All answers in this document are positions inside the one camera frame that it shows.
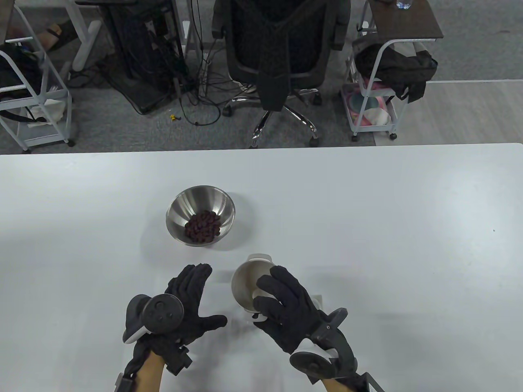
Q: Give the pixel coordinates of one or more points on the person's left hand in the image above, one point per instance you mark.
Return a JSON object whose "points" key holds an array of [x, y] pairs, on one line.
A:
{"points": [[192, 294]]}

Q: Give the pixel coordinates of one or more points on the person's right hand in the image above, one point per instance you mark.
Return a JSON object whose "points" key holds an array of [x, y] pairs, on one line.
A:
{"points": [[290, 314]]}

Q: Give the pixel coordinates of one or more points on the white square jar lid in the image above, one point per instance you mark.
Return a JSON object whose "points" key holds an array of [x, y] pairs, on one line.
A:
{"points": [[319, 302]]}

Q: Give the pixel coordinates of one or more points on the clear square coffee jar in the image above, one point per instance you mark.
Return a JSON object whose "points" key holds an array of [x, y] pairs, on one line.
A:
{"points": [[251, 315]]}

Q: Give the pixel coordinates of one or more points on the beige funnel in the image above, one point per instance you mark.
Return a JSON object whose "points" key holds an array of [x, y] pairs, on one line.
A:
{"points": [[243, 286]]}

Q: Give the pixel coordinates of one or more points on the stainless steel bowl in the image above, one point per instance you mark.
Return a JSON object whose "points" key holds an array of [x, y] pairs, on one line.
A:
{"points": [[192, 200]]}

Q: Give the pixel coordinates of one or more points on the person's right forearm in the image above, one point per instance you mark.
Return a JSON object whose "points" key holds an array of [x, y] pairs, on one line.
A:
{"points": [[333, 386]]}

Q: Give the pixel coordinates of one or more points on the person's left forearm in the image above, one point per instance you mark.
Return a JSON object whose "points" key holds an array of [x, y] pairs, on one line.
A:
{"points": [[151, 373]]}

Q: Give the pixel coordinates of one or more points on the black round tracker controller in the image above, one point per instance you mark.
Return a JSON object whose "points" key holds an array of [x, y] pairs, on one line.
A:
{"points": [[161, 314], [318, 363]]}

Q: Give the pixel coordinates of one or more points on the black wrist sensor pack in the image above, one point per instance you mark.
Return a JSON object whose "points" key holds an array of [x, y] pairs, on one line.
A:
{"points": [[122, 384], [372, 384]]}

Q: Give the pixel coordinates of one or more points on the white rolling cart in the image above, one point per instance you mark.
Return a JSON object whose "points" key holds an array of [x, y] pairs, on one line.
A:
{"points": [[376, 129], [68, 122]]}

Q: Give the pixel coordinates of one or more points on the pink and teal cloth bag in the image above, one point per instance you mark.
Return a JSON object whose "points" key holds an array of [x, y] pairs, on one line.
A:
{"points": [[367, 110]]}

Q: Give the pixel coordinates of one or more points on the white cloth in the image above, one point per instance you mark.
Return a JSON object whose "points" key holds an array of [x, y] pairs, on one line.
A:
{"points": [[49, 110]]}

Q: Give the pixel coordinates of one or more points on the black computer stand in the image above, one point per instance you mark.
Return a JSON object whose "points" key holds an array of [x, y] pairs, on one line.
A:
{"points": [[135, 49]]}

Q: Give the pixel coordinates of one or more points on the white desk leg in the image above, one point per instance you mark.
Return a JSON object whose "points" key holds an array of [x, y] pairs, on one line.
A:
{"points": [[83, 49]]}

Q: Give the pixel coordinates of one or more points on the black backpack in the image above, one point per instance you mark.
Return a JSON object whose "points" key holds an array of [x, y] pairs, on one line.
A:
{"points": [[400, 69]]}

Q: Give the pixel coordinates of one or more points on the black bag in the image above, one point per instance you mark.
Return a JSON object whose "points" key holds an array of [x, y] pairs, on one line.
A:
{"points": [[16, 73]]}

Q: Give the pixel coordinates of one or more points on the black office chair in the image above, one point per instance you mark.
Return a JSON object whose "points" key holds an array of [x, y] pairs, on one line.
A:
{"points": [[343, 32]]}

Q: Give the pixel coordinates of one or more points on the brown side table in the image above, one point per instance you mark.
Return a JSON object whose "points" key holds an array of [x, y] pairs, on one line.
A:
{"points": [[404, 22]]}

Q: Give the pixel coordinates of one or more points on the clear water bottle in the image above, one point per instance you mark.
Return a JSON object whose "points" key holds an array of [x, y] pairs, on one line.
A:
{"points": [[402, 4]]}

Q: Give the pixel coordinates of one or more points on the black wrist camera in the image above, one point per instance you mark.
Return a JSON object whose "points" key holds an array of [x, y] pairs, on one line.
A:
{"points": [[179, 361]]}

